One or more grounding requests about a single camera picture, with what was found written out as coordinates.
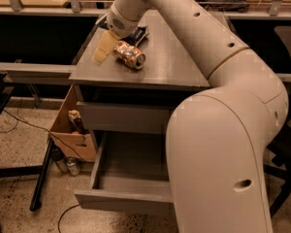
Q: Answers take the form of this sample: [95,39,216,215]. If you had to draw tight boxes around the dark bottle on floor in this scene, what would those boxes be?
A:
[51,148,69,174]

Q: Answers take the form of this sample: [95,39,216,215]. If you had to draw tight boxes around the open grey middle drawer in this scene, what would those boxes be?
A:
[75,132,175,216]

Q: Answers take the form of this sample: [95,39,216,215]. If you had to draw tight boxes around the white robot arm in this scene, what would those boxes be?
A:
[94,0,288,233]

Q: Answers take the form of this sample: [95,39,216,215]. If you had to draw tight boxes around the blue chip bag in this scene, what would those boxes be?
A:
[98,17,150,48]

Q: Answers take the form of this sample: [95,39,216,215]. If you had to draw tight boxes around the clear bottle on floor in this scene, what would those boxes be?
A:
[67,158,81,176]

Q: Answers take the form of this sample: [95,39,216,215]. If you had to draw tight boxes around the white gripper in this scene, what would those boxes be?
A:
[92,4,140,64]

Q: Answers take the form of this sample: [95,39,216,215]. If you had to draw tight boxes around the closed grey upper drawer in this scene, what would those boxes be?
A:
[77,102,172,134]

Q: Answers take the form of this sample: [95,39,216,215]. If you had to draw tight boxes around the snack bag in box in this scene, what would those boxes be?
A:
[68,110,88,135]

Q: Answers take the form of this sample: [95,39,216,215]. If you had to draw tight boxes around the black table leg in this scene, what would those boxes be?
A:
[29,140,53,212]

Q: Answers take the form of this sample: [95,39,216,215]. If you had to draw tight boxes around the crushed orange soda can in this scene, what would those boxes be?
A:
[113,41,146,70]

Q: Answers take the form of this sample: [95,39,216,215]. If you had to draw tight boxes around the grey drawer cabinet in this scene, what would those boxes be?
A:
[69,9,231,162]

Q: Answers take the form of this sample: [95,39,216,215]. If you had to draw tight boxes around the cardboard box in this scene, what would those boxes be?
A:
[50,85,96,162]

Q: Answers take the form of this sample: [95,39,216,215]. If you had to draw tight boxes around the black floor cable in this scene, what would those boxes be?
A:
[0,97,87,163]

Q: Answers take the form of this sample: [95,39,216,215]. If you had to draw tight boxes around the black office chair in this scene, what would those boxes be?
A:
[264,26,291,216]

